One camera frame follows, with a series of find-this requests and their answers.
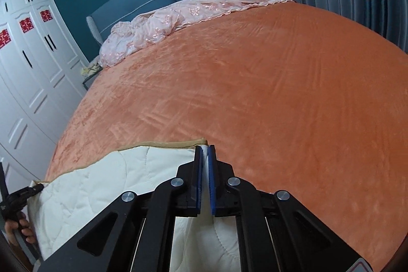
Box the pink embroidered quilt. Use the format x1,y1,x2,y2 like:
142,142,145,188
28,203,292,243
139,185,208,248
99,0,294,67

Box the cream quilted jacket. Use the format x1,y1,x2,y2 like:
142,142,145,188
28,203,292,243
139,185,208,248
27,138,239,272

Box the white wardrobe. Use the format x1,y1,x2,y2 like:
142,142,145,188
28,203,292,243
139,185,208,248
0,0,91,196

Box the pale yellow cloth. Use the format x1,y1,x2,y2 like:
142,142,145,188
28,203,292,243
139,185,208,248
81,63,103,76

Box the orange plush blanket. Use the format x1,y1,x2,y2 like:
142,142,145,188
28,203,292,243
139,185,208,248
45,0,408,272

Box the person's left hand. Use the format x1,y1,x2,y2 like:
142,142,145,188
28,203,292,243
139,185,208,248
6,217,36,244

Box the dark nightstand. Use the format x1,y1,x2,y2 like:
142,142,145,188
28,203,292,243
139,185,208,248
82,73,104,91

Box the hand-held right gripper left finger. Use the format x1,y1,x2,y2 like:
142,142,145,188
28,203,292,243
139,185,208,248
38,146,203,272

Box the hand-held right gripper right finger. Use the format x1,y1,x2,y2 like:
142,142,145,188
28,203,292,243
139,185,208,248
209,146,373,272

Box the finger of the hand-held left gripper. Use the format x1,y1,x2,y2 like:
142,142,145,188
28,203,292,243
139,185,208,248
17,184,44,201

